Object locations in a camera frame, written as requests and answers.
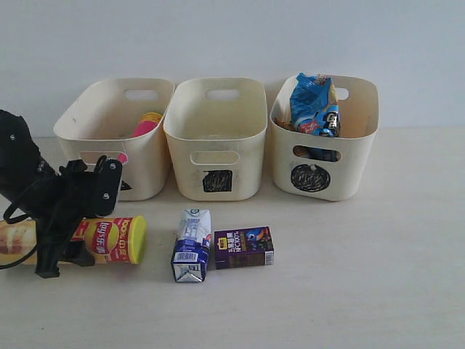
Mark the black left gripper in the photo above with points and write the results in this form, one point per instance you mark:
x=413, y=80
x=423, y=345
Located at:
x=62, y=199

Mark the yellow Lay's chips can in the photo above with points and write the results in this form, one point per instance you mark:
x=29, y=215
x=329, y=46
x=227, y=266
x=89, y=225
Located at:
x=107, y=239

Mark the pink Lay's chips can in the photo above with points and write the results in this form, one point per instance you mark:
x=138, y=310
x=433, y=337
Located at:
x=147, y=123

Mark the orange instant noodle packet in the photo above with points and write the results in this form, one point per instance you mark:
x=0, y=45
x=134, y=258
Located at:
x=283, y=123

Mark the blue instant noodle packet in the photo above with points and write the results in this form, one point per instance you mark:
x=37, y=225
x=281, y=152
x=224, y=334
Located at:
x=314, y=106

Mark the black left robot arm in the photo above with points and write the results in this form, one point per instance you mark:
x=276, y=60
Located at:
x=18, y=151

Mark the blue white milk carton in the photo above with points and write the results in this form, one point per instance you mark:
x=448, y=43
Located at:
x=190, y=257

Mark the cream bin triangle mark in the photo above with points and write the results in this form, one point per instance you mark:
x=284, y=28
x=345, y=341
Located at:
x=102, y=121

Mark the purple juice carton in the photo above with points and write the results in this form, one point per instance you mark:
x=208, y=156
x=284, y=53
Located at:
x=245, y=247

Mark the cream bin square mark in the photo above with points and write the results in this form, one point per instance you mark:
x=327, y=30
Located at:
x=215, y=129

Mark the cream bin circle mark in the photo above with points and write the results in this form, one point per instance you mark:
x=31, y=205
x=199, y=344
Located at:
x=327, y=180

